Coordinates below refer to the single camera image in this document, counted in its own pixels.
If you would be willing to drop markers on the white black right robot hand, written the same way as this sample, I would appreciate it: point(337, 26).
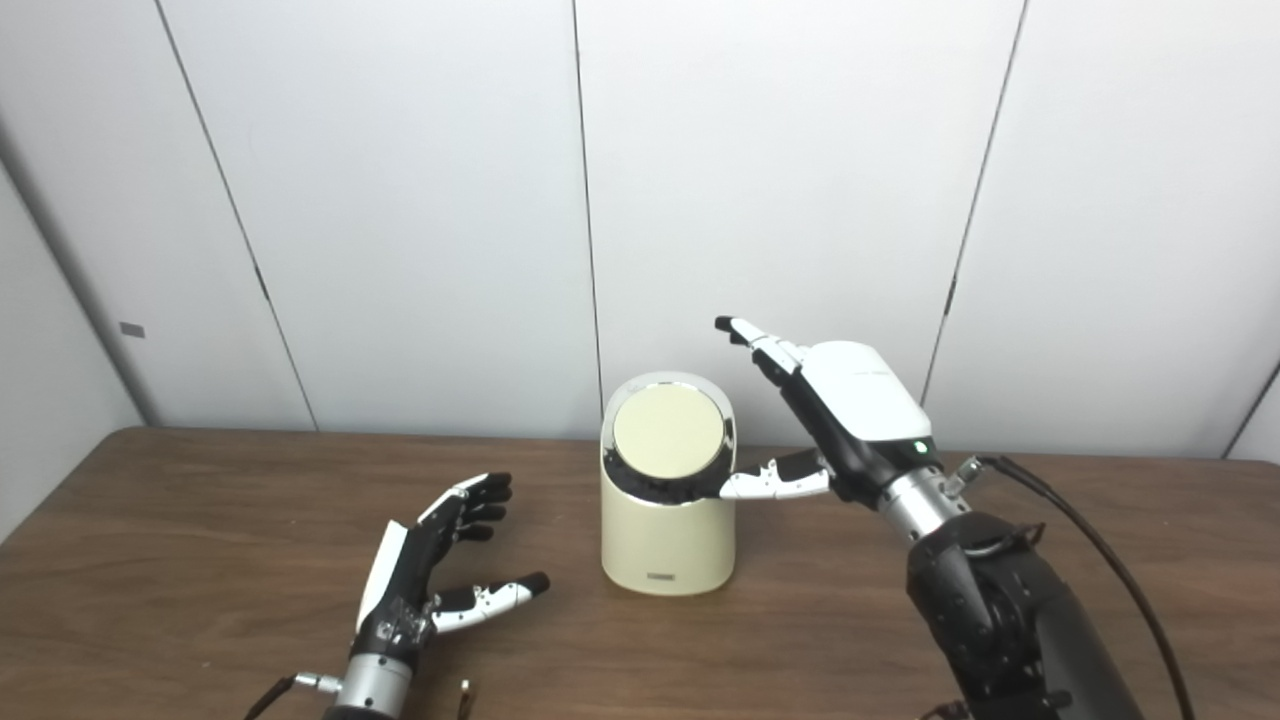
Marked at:
point(860, 410)

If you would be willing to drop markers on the cream-colored round bin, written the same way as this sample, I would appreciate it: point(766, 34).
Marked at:
point(665, 540)

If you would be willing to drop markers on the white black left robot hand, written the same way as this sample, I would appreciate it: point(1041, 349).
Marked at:
point(400, 590)

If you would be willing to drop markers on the cream round bin lid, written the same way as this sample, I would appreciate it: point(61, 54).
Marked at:
point(668, 432)

